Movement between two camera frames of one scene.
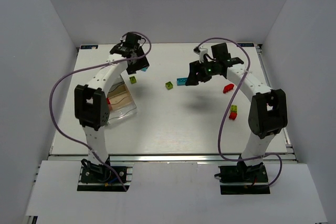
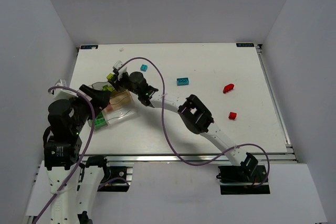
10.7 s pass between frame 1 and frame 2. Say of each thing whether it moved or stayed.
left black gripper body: moved
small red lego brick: stayed
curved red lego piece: stayed
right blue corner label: stayed
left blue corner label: stayed
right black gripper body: moved
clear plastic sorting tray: stayed
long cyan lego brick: stayed
